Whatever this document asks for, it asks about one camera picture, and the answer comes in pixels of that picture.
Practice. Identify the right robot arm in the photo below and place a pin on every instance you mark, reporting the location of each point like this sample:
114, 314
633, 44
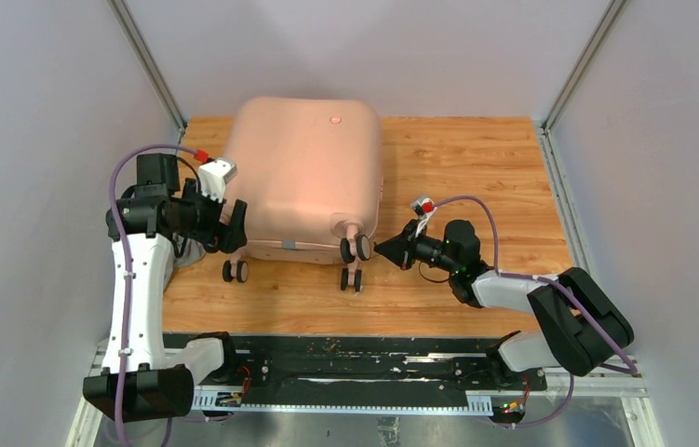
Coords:
580, 329

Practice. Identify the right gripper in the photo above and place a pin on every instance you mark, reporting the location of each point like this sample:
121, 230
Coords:
402, 249

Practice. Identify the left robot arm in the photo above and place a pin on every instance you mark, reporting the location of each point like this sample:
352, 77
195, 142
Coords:
147, 224

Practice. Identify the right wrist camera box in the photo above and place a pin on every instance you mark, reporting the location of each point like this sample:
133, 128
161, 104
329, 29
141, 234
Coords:
424, 207

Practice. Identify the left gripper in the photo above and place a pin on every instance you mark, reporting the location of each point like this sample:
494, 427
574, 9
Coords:
225, 237

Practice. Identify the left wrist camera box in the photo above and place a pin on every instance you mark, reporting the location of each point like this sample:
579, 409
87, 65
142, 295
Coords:
214, 177

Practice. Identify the pink suitcase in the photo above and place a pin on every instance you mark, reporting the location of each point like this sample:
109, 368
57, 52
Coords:
311, 174

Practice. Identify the grey cloth garment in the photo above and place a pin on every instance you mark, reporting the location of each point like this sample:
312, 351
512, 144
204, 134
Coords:
192, 253

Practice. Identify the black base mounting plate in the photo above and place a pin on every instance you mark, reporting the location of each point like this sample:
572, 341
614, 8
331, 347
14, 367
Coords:
387, 372

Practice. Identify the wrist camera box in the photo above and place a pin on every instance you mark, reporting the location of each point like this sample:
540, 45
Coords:
424, 207
214, 177

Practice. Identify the aluminium frame rails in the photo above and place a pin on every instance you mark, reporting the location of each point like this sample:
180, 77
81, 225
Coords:
213, 403

